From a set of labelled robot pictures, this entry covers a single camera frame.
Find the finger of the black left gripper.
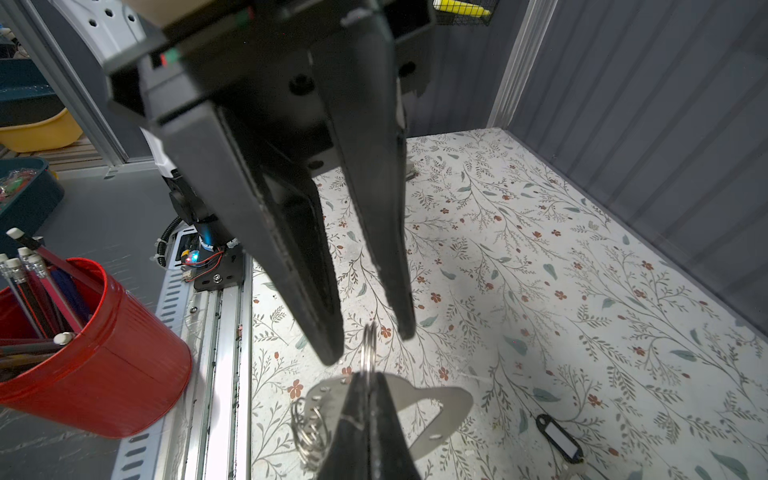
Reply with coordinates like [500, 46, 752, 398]
[311, 11, 416, 340]
[158, 102, 344, 365]

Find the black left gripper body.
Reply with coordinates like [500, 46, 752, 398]
[104, 1, 435, 174]

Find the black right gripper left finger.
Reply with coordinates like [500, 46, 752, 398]
[316, 373, 370, 480]

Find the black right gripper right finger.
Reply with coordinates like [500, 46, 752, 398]
[368, 373, 421, 480]

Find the silver metal keyring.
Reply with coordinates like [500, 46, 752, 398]
[361, 322, 377, 375]

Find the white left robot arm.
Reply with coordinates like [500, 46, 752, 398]
[56, 1, 435, 365]

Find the yellow marker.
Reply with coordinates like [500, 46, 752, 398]
[433, 0, 491, 19]

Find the black key tag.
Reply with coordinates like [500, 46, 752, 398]
[535, 413, 584, 464]

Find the red pencil cup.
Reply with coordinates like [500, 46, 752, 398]
[0, 257, 194, 439]

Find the black wire basket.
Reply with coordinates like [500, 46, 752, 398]
[432, 0, 499, 26]

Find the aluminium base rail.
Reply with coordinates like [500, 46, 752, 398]
[110, 227, 256, 480]

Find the white slotted cable duct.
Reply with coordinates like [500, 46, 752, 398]
[111, 229, 192, 479]

